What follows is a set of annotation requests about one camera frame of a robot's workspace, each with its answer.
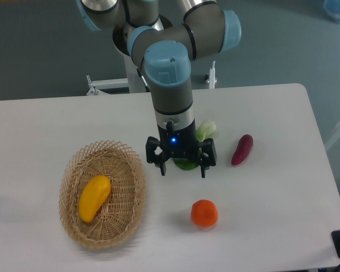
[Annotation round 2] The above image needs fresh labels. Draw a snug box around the purple sweet potato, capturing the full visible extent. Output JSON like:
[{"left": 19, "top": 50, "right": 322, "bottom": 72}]
[{"left": 231, "top": 134, "right": 254, "bottom": 166}]

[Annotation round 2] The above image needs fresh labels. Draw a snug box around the yellow mango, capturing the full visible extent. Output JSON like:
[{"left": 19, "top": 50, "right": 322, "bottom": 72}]
[{"left": 78, "top": 176, "right": 111, "bottom": 223}]

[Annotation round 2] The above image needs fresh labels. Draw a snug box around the green bok choy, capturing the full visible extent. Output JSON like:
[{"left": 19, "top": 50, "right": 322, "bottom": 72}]
[{"left": 173, "top": 120, "right": 218, "bottom": 171}]

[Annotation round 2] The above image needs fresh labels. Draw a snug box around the orange tangerine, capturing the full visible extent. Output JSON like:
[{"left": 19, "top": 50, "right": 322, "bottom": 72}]
[{"left": 191, "top": 199, "right": 218, "bottom": 227}]

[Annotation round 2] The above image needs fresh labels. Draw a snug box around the woven wicker basket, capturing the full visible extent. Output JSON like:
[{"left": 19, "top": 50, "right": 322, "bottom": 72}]
[{"left": 59, "top": 141, "right": 146, "bottom": 249}]

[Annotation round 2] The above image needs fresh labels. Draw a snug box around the blue plastic bag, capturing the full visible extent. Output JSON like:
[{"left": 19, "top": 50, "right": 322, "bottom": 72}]
[{"left": 323, "top": 0, "right": 340, "bottom": 24}]

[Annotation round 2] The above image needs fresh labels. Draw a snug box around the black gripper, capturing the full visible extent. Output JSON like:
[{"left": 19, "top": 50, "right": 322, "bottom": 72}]
[{"left": 146, "top": 118, "right": 217, "bottom": 178}]

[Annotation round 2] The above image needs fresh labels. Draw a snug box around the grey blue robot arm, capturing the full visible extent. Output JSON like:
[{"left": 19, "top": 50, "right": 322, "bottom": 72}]
[{"left": 77, "top": 1, "right": 241, "bottom": 173}]

